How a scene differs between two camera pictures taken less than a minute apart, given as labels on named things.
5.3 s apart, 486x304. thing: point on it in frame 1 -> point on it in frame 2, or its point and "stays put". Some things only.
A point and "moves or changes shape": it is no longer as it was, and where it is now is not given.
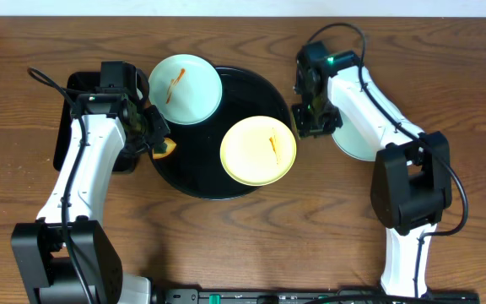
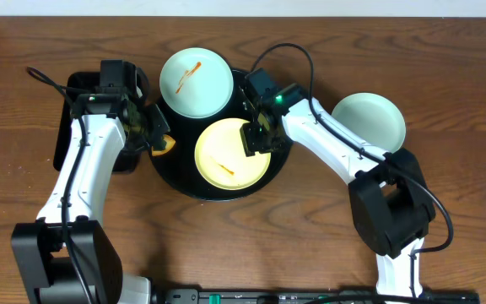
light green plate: x=185 y=89 moves or changes shape
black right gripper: x=305 y=128 -> x=251 y=143
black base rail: x=302 y=296 stays put
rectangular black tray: x=77 y=84 stays put
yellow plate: x=257 y=150 moves or changes shape
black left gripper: x=159 y=132 stays put
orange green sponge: x=164 y=149 stays put
